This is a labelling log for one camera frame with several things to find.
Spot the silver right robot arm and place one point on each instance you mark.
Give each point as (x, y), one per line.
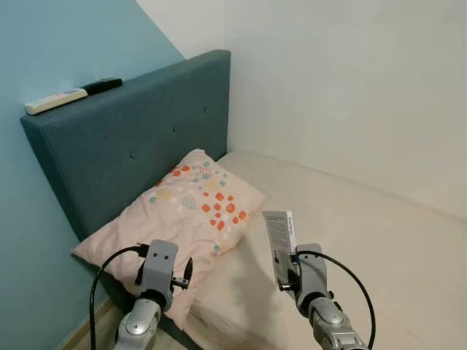
(332, 324)

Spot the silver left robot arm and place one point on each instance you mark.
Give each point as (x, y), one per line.
(139, 324)

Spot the pink dotted pillow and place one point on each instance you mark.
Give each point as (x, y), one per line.
(182, 219)

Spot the blue upholstered bed frame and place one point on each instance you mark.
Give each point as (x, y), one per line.
(124, 138)

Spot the white remote control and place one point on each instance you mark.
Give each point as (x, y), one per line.
(55, 101)

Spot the black remote control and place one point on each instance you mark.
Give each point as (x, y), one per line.
(102, 85)

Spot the white blue-lettered book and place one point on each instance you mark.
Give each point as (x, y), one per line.
(279, 244)

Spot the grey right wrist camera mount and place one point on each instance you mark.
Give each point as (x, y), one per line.
(314, 273)

